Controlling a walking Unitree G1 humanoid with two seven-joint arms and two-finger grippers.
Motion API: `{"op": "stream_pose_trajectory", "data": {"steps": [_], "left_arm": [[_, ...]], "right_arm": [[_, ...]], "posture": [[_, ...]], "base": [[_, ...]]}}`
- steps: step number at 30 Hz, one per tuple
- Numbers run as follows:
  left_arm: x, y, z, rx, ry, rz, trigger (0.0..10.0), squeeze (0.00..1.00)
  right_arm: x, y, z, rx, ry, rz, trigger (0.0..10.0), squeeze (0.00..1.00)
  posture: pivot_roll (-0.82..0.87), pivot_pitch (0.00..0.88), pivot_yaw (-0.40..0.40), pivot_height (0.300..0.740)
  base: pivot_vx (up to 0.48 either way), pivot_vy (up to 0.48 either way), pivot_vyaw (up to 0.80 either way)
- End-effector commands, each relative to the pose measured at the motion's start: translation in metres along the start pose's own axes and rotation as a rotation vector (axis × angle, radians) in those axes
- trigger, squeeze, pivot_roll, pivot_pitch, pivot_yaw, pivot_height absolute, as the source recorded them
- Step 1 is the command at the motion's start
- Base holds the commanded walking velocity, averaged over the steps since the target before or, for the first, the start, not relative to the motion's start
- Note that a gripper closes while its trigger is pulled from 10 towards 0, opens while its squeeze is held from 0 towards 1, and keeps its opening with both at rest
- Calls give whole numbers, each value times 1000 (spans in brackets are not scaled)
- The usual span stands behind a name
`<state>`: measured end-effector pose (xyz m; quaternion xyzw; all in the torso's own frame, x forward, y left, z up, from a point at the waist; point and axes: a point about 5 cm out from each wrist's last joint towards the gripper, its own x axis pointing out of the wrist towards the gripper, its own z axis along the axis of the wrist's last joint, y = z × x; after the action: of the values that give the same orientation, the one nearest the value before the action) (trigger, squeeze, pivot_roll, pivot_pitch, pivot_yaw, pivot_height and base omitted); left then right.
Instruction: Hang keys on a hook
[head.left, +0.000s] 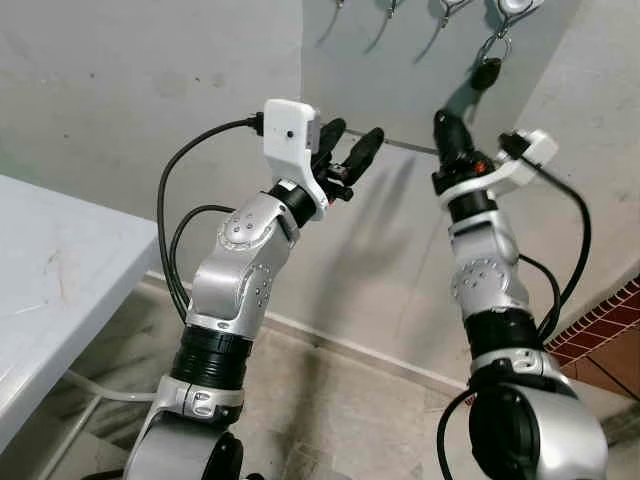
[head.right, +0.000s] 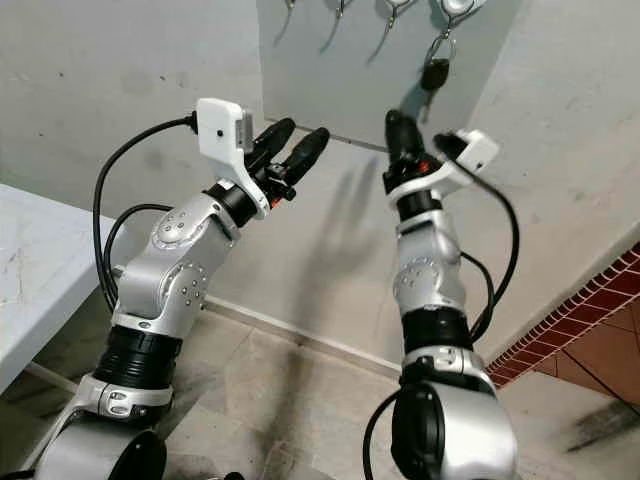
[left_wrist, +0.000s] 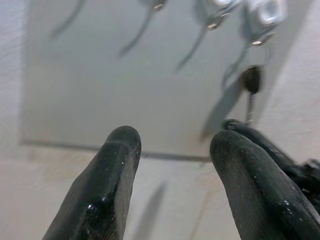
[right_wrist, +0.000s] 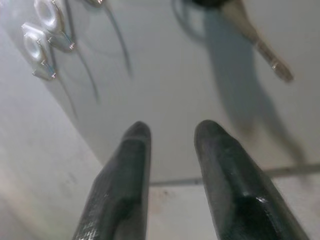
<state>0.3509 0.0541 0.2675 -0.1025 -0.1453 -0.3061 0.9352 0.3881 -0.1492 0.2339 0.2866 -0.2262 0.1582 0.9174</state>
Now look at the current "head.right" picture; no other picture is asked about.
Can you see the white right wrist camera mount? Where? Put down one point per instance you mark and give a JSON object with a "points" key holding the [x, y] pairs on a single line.
{"points": [[478, 150]]}

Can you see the grey hook wall panel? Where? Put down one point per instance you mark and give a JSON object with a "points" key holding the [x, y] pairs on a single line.
{"points": [[350, 90]]}

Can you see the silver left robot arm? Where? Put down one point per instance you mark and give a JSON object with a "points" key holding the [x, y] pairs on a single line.
{"points": [[175, 270]]}

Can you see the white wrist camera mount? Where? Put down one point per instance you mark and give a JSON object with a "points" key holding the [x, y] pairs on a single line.
{"points": [[220, 125], [478, 150]]}

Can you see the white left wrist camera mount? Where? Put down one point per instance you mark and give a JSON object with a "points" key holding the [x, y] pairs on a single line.
{"points": [[220, 125]]}

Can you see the white square table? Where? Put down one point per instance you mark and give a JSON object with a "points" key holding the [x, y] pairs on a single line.
{"points": [[50, 280]]}

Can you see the white metal table frame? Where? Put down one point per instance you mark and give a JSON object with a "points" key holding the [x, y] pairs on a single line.
{"points": [[60, 378]]}

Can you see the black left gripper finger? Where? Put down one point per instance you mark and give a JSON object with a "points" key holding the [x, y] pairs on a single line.
{"points": [[274, 134], [308, 150]]}

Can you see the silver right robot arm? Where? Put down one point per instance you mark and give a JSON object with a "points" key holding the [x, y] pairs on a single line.
{"points": [[430, 285]]}

